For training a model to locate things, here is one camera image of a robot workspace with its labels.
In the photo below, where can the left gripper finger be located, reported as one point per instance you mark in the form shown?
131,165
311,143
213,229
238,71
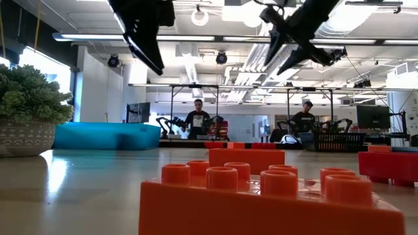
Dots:
145,45

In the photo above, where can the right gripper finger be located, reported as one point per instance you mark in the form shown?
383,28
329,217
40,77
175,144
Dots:
297,57
276,45

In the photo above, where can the orange toy brick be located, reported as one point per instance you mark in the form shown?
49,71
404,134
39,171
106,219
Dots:
235,145
379,149
228,212
248,158

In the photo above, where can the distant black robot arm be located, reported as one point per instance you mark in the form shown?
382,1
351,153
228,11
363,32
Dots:
170,124

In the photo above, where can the long overhead light bar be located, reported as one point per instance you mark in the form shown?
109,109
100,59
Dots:
196,38

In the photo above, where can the person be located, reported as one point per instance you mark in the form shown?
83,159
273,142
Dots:
303,119
197,120

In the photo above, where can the black computer monitor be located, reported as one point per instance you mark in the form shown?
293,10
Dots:
373,117
138,112

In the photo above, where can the white rounded device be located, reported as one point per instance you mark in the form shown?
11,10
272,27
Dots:
289,139

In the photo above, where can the black mesh basket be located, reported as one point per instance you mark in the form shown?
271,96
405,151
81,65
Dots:
338,142

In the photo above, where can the blue plastic bin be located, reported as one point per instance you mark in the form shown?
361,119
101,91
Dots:
104,135

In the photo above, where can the red background crates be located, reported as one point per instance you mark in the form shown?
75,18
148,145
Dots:
222,129

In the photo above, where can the potted green succulent plant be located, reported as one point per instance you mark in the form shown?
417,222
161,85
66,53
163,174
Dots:
29,98

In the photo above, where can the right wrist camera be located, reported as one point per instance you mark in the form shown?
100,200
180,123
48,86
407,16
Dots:
271,16

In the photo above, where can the black station frame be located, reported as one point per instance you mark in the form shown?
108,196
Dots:
308,88
194,86

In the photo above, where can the large round ceiling duct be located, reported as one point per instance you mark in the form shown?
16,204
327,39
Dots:
352,19

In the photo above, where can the black ceiling camera cluster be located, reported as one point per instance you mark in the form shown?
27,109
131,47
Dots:
339,53

